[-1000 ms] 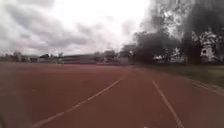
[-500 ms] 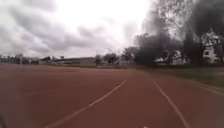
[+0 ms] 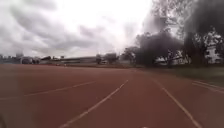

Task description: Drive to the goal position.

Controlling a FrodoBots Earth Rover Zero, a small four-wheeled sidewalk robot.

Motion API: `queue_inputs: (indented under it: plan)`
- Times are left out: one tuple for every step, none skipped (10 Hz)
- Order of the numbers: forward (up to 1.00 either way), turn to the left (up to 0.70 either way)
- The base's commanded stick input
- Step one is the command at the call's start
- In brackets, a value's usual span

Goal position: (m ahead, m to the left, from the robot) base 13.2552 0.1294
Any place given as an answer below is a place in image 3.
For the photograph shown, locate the grass strip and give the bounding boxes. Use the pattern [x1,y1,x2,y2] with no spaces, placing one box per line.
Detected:
[143,64,224,88]

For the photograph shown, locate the group of dark trees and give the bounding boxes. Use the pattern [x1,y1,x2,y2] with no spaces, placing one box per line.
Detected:
[120,0,224,68]

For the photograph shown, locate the small dark tree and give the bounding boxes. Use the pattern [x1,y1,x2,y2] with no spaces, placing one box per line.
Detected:
[103,52,120,66]

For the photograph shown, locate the long low building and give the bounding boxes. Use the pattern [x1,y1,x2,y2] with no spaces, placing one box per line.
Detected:
[39,55,101,66]

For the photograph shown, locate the red running track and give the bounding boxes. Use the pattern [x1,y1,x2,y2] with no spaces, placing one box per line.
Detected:
[0,63,224,128]

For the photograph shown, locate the distant buildings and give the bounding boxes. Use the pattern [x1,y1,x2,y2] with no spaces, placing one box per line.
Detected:
[0,53,41,65]

